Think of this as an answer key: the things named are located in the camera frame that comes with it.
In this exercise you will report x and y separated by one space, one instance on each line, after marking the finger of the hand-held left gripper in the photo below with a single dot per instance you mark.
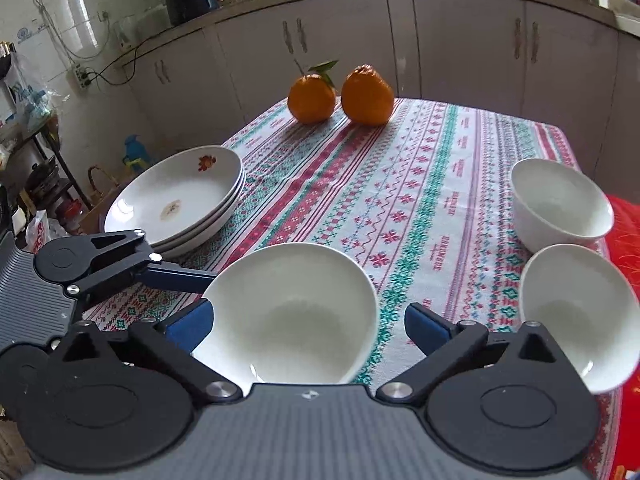
175 276

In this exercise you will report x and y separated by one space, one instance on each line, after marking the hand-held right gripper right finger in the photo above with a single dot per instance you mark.
425 327

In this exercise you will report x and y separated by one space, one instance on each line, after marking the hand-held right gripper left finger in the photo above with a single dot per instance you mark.
192 325

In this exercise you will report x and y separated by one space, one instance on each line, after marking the white plate small fruit print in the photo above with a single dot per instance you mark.
220 226

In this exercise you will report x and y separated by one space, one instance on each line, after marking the white plate stained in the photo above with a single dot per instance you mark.
175 195

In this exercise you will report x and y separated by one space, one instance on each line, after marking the large white plate fruit print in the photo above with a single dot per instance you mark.
231 206

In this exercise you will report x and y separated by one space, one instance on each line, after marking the white bowl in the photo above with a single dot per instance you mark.
560 205
285 320
585 310

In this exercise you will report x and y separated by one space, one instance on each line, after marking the white red-print plastic bag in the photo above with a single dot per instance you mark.
45 232

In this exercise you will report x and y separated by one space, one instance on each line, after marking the cardboard box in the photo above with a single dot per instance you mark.
97 212

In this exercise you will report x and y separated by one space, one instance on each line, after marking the wicker basket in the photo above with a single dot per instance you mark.
104 185

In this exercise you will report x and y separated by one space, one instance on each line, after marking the black cooking pot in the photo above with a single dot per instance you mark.
40 177

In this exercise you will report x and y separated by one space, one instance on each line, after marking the patterned tablecloth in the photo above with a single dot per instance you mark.
415 200

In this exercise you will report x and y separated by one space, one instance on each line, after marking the blue plastic toy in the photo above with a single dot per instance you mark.
136 152

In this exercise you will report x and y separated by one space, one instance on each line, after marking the metal storage rack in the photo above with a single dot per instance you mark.
55 160

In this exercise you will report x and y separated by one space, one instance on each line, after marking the clear blue-print plastic bag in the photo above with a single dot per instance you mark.
27 95

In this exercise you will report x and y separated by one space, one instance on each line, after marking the white power strip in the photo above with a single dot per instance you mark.
81 76

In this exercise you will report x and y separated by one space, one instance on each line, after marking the red printed cloth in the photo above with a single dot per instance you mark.
625 230

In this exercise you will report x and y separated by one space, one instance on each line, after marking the orange with green leaf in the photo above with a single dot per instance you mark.
312 97

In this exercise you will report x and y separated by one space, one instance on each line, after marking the orange without leaf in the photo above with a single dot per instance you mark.
367 97

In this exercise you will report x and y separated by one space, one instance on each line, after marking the white kitchen cabinet unit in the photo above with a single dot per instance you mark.
450 45

